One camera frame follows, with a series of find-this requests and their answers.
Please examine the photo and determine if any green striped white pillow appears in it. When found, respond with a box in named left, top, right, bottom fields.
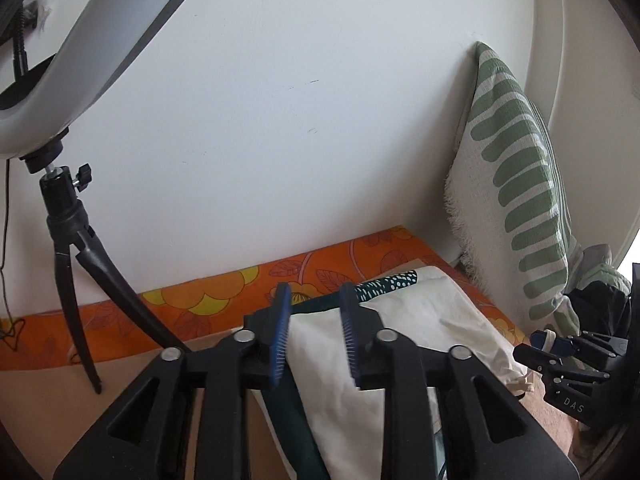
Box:
left=444, top=41, right=583, bottom=336

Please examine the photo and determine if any dark cloth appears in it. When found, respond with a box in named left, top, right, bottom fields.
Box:
left=565, top=245, right=633, bottom=341

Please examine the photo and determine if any black cable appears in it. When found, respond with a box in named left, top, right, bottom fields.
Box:
left=0, top=160, right=27, bottom=353

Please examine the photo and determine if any beige blanket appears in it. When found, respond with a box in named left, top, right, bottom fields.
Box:
left=0, top=327, right=601, bottom=480

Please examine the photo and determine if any black gooseneck phone holder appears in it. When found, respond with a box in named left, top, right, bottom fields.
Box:
left=0, top=2, right=61, bottom=111

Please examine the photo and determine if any black mini tripod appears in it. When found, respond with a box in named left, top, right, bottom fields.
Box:
left=19, top=130, right=193, bottom=395

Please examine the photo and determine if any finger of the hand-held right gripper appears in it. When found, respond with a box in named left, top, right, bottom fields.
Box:
left=512, top=344, right=566, bottom=375
left=531, top=331, right=576, bottom=357

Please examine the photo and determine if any white camisole top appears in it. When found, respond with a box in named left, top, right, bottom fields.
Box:
left=290, top=265, right=533, bottom=480

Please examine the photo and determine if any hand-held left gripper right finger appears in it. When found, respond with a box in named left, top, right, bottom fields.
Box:
left=339, top=282, right=581, bottom=480

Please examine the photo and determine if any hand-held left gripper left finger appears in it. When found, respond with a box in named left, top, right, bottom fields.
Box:
left=52, top=282, right=293, bottom=480

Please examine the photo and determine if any dark green printed folded garment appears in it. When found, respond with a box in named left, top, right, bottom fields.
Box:
left=260, top=270, right=418, bottom=480

